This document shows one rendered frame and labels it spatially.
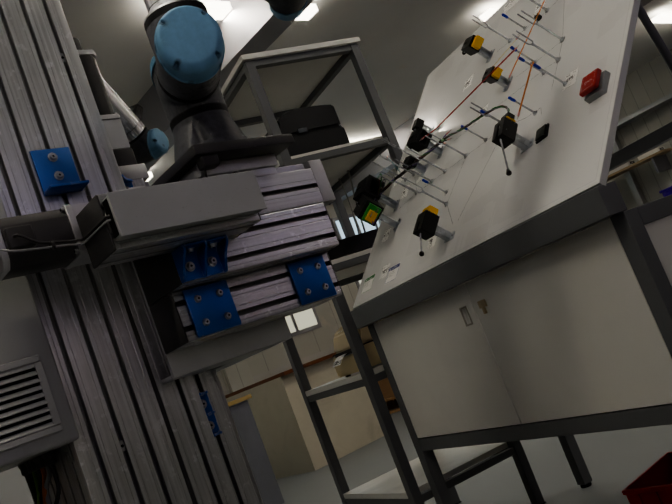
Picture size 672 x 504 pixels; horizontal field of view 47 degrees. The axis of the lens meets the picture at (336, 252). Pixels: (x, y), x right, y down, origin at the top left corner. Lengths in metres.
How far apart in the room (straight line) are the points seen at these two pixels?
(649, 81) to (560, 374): 10.15
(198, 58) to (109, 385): 0.58
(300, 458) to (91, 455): 4.96
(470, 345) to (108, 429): 1.10
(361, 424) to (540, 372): 4.62
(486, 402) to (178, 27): 1.33
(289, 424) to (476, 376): 4.16
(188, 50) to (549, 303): 1.01
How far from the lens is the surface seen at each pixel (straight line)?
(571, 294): 1.81
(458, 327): 2.17
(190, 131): 1.46
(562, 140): 1.85
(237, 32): 4.87
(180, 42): 1.37
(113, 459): 1.39
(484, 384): 2.17
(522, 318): 1.96
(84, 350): 1.41
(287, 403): 6.18
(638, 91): 12.00
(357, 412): 6.52
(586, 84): 1.83
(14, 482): 4.07
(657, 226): 1.71
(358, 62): 3.02
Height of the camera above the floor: 0.73
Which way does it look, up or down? 8 degrees up
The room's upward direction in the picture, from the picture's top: 21 degrees counter-clockwise
